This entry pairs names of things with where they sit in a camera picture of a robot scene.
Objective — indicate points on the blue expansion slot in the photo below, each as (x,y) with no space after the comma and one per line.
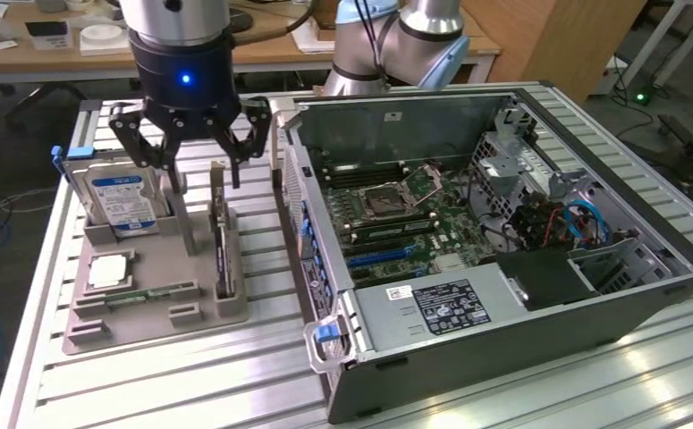
(383,258)

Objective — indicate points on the graphics card with black fan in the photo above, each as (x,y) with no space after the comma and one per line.
(224,250)

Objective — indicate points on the metal socket cover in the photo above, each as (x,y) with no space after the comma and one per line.
(427,181)

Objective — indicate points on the black plastic air shroud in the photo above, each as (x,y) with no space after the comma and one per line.
(540,277)

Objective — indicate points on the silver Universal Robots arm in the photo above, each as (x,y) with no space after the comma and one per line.
(180,18)

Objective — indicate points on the metal disk bay cage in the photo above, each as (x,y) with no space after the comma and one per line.
(504,167)

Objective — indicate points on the blue disk caddy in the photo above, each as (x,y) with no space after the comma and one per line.
(79,153)

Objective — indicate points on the hard disk with blue label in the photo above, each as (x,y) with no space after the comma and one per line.
(119,201)

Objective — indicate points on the green RAM stick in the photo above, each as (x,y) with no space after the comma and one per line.
(137,296)

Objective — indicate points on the green motherboard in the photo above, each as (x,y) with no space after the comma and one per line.
(441,241)

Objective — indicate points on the black RAM stick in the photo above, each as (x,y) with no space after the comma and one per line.
(395,229)

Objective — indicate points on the stack of white papers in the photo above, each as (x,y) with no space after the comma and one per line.
(313,38)

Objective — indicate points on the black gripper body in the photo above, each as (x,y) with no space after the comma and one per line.
(185,94)

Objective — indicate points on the silver CPU chip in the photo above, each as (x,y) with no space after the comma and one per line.
(107,272)

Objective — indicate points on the white square block round dish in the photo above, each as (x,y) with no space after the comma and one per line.
(105,40)

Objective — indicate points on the grey power supply unit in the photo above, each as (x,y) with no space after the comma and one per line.
(395,313)

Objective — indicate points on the open black PC case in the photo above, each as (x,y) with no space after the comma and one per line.
(501,357)

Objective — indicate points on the wooden desk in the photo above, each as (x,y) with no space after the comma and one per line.
(37,62)

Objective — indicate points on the CPU socket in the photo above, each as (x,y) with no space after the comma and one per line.
(385,201)

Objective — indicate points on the grey parts rack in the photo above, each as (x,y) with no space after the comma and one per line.
(161,322)

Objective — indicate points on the white box with black top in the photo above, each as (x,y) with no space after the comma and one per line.
(50,36)

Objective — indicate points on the empty metal disk bay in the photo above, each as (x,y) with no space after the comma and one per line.
(620,268)

